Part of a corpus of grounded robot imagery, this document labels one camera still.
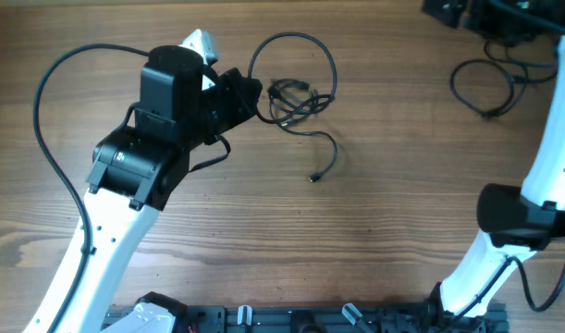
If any thick black usb cable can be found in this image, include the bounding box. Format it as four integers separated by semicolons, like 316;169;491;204
247;31;338;126

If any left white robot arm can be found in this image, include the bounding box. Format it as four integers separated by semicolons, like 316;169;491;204
27;45;263;332

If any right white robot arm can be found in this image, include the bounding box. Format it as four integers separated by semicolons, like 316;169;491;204
422;0;565;329

